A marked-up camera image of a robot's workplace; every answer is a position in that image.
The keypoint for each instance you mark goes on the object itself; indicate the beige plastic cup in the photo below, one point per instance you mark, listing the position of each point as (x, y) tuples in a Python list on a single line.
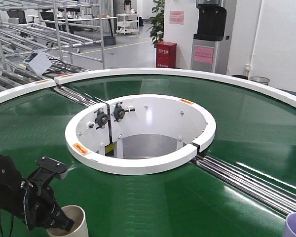
[(79, 229)]

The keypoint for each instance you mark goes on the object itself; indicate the metal roller rack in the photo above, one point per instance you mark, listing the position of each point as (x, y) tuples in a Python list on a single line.
[(47, 26)]

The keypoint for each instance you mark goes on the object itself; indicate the green potted plant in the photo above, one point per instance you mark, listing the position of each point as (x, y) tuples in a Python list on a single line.
[(157, 21)]

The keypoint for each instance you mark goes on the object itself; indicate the steel conveyor rollers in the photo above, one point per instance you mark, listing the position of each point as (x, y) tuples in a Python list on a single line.
[(275, 197)]

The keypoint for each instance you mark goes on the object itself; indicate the white outer conveyor rim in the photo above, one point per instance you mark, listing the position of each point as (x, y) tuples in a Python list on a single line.
[(46, 83)]

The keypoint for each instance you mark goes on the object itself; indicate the black bearing mount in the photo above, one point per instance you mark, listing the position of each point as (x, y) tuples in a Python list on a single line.
[(119, 112), (101, 118)]

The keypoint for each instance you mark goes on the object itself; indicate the green circular conveyor belt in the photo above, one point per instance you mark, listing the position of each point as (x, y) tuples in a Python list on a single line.
[(254, 132)]

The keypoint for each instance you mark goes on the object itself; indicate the pink wall notice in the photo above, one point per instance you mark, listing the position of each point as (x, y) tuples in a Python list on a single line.
[(177, 17)]

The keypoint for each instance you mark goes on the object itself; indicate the red fire extinguisher cabinet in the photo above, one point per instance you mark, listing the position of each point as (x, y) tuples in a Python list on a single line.
[(166, 54)]

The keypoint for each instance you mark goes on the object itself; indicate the white utility cart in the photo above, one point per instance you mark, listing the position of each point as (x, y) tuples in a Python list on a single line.
[(127, 23)]

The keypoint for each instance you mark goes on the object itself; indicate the water dispenser machine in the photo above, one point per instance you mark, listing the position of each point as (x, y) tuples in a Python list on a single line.
[(210, 31)]

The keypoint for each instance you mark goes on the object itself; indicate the white control box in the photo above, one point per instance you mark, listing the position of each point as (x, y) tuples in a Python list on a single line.
[(37, 62)]

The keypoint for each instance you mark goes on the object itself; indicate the purple plastic cup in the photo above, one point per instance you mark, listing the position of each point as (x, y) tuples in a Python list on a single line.
[(290, 226)]

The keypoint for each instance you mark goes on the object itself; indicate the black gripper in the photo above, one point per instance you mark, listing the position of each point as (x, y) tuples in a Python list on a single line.
[(32, 199)]

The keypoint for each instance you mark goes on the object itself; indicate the black bearing mount right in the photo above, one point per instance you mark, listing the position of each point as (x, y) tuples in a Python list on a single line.
[(119, 112)]

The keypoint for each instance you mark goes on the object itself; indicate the black bearing mount left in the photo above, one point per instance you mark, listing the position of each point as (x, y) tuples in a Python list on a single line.
[(101, 118)]

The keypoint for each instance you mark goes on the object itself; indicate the wire mesh waste basket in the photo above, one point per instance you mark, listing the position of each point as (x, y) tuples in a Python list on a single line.
[(261, 80)]

